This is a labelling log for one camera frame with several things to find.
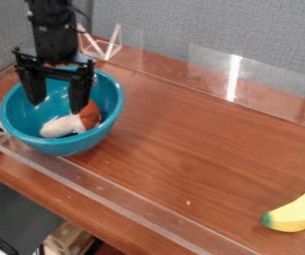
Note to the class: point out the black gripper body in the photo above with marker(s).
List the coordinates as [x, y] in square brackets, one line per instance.
[54, 57]

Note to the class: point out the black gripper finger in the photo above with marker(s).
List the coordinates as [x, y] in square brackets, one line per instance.
[80, 86]
[33, 84]

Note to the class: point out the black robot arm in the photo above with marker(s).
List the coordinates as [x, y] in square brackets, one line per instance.
[52, 11]

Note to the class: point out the blue ceramic bowl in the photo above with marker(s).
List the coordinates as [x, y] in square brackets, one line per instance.
[22, 118]

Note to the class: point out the clear acrylic front barrier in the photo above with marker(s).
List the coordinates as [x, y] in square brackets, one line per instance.
[146, 177]

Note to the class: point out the clear acrylic barrier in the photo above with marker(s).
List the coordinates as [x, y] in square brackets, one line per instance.
[146, 177]
[255, 85]

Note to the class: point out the clear acrylic back barrier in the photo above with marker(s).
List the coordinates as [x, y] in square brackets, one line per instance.
[255, 85]

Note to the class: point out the wooden object below table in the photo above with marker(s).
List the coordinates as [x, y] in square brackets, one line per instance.
[68, 240]

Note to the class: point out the yellow toy banana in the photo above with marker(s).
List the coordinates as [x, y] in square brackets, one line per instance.
[287, 217]

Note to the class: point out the clear acrylic corner bracket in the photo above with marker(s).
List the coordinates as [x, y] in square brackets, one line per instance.
[98, 48]

